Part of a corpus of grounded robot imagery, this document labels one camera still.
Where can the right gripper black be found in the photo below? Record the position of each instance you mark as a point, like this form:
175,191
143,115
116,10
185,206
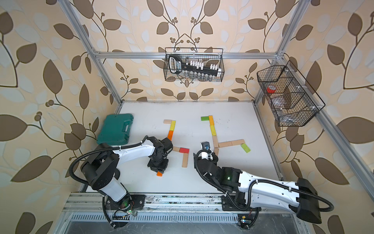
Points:
197,160

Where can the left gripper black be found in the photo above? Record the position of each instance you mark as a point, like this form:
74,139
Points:
161,169

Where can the wooden block pair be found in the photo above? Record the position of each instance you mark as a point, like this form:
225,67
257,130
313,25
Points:
176,149
185,160

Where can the red block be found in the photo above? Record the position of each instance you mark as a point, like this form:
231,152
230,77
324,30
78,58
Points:
184,150

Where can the light green block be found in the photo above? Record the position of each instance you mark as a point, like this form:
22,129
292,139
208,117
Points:
245,148

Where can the yellow block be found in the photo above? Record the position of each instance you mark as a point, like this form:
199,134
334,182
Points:
213,131
172,126

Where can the orange-yellow block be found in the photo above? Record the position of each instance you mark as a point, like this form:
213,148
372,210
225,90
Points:
211,120

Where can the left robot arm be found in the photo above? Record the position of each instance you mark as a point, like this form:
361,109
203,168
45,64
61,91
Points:
99,167

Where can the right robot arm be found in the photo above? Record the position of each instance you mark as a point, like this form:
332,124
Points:
244,192

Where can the green plastic tool case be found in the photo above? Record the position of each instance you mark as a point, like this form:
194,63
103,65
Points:
116,130

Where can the black socket holder tool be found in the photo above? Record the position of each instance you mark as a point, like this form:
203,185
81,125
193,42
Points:
184,66

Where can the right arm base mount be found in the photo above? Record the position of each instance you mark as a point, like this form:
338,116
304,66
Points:
236,203

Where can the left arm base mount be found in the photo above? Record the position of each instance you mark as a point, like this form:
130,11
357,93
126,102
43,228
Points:
128,202

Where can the right wire basket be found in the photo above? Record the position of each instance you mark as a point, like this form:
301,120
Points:
295,101

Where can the wire basket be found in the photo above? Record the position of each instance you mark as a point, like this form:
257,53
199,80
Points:
295,101
194,52

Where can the back wire basket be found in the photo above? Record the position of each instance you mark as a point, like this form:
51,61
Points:
194,52

